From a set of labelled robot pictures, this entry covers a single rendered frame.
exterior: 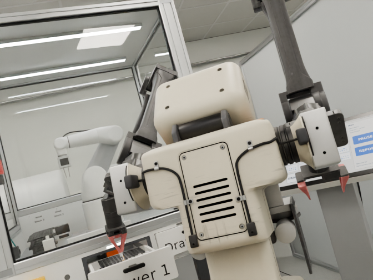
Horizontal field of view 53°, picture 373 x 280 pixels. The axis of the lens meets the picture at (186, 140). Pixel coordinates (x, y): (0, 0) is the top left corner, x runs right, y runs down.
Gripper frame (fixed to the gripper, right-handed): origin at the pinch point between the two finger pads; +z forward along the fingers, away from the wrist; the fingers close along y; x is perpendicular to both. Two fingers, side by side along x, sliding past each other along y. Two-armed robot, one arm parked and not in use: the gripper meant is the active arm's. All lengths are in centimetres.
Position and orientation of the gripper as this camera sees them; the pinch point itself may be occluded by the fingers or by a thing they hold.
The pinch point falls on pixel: (120, 249)
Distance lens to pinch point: 143.4
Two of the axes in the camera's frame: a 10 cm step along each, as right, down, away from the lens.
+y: -3.3, -0.1, 9.5
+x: -9.2, 2.2, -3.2
